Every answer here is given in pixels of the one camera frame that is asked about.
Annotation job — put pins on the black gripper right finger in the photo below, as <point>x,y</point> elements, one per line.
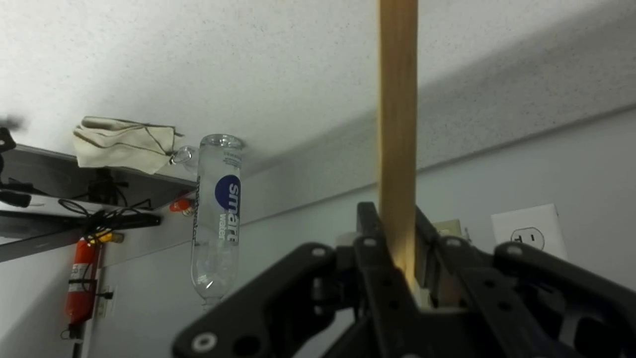
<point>544,299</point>

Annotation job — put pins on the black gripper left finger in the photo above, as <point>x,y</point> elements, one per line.
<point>311,299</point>

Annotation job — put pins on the wooden spoon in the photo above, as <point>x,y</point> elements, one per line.
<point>399,132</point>

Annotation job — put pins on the clear plastic water bottle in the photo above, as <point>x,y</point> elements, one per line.
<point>216,232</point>

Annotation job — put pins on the red fire extinguisher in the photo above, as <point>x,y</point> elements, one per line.
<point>81,279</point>

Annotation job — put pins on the beige cloth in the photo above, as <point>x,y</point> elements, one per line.
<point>120,146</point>

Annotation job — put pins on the white wall power outlet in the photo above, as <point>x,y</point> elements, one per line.
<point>530,232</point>

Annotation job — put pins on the beige wall switch plate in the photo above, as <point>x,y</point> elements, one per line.
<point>450,230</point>

